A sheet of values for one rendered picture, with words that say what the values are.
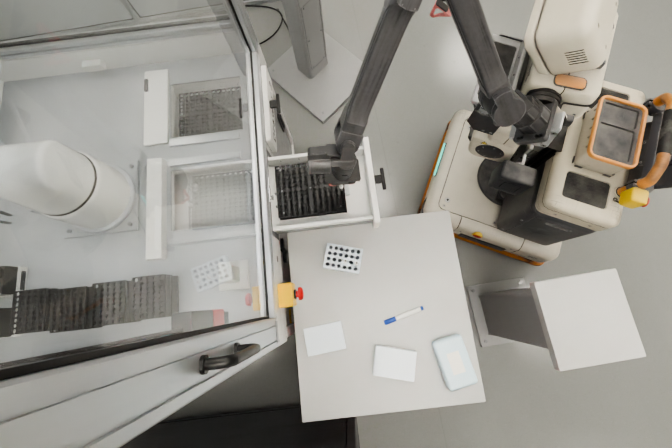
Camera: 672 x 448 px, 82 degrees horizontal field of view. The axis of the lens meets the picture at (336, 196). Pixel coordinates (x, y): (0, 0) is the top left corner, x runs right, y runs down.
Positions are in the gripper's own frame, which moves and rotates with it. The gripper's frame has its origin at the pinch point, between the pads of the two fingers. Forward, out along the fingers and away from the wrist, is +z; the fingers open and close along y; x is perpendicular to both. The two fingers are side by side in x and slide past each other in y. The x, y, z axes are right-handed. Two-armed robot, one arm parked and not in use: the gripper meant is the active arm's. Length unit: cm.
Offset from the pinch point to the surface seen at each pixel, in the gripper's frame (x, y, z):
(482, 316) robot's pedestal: -56, 75, 85
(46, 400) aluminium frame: -36, -33, -82
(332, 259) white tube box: -22.9, -3.2, 18.5
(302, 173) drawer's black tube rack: 5.6, -10.7, 9.4
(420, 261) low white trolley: -26.9, 26.7, 17.5
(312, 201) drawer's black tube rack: -4.3, -8.4, 8.7
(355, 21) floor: 129, 35, 101
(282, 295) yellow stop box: -32.5, -20.4, 7.7
